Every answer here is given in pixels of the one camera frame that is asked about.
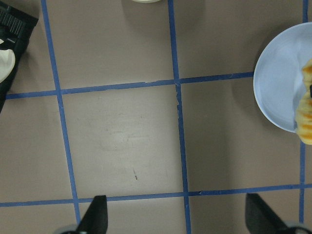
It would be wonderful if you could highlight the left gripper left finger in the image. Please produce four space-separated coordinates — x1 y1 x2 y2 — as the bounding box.
75 195 108 234

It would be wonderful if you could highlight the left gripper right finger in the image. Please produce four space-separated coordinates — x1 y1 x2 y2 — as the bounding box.
245 193 289 234

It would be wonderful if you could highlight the yellow ridged bread loaf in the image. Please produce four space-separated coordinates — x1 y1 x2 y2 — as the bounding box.
295 59 312 145

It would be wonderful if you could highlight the blue plate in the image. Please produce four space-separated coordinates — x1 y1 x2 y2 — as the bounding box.
253 22 312 133

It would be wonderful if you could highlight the cream plate in rack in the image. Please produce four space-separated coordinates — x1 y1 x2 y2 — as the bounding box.
0 39 16 82

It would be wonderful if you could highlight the cream bowl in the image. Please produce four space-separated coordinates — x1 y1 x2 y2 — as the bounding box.
132 0 161 3

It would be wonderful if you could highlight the black dish rack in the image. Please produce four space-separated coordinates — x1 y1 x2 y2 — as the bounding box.
0 1 39 108

